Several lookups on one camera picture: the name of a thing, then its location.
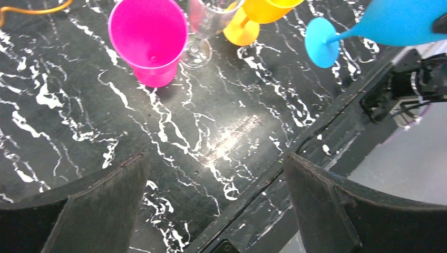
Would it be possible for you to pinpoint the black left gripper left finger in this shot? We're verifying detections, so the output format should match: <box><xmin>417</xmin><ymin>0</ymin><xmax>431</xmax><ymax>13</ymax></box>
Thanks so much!
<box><xmin>1</xmin><ymin>151</ymin><xmax>150</xmax><ymax>252</ymax></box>

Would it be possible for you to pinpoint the orange plastic wine glass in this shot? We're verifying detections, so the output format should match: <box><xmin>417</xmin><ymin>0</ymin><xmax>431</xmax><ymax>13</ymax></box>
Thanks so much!
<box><xmin>223</xmin><ymin>0</ymin><xmax>303</xmax><ymax>46</ymax></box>

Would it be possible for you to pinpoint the clear wine glass centre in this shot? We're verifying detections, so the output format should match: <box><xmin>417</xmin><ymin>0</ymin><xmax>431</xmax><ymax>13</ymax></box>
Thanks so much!
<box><xmin>181</xmin><ymin>0</ymin><xmax>244</xmax><ymax>70</ymax></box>

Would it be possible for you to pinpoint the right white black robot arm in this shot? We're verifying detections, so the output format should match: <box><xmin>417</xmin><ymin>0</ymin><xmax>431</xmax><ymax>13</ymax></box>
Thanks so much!
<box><xmin>359</xmin><ymin>11</ymin><xmax>446</xmax><ymax>123</ymax></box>

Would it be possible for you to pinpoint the magenta plastic wine glass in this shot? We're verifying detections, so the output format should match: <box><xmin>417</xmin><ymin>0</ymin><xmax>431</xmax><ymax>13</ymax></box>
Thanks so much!
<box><xmin>108</xmin><ymin>0</ymin><xmax>189</xmax><ymax>88</ymax></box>

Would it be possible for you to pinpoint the gold rectangular hanging rack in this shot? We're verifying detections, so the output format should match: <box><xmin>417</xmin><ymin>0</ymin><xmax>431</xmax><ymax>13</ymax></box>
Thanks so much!
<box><xmin>1</xmin><ymin>0</ymin><xmax>73</xmax><ymax>27</ymax></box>

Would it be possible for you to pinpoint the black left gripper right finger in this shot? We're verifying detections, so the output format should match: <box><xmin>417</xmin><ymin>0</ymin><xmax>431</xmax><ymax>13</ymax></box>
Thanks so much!
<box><xmin>284</xmin><ymin>153</ymin><xmax>446</xmax><ymax>252</ymax></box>

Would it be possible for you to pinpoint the blue plastic wine glass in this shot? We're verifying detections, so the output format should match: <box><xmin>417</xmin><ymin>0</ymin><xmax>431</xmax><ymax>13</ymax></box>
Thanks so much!
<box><xmin>305</xmin><ymin>0</ymin><xmax>446</xmax><ymax>68</ymax></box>

